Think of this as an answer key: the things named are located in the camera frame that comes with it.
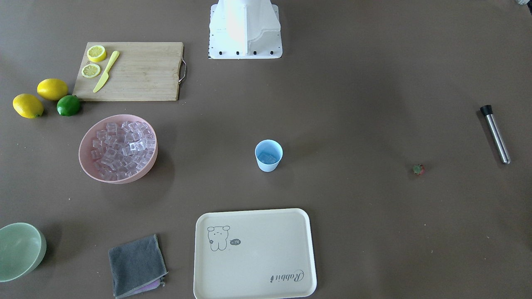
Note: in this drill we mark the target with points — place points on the clear ice cube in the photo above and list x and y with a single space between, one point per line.
267 158

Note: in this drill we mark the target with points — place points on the red strawberry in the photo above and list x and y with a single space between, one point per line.
418 169

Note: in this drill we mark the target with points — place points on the metal muddler with black tip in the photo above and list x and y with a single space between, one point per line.
487 112

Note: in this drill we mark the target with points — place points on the light blue plastic cup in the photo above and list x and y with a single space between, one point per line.
269 146

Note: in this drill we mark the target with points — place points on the pink ice bowl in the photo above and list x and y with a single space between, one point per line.
119 149

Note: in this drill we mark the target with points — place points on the cream rabbit tray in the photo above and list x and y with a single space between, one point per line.
260 254

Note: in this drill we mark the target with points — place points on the grey folded cloth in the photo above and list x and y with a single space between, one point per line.
137 267

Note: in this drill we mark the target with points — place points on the wooden cutting board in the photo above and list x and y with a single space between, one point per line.
143 71

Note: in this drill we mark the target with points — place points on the yellow plastic knife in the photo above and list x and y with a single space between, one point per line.
105 74

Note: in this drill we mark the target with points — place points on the lemon half slice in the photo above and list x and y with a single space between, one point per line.
96 53
91 70

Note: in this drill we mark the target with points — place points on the green lime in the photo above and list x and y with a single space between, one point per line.
68 106

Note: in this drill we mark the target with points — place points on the yellow lemon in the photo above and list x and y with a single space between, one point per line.
52 89
28 106

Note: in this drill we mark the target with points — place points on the green bowl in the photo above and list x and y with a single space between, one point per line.
22 248

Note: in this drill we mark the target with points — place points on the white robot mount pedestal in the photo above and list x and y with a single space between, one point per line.
244 29

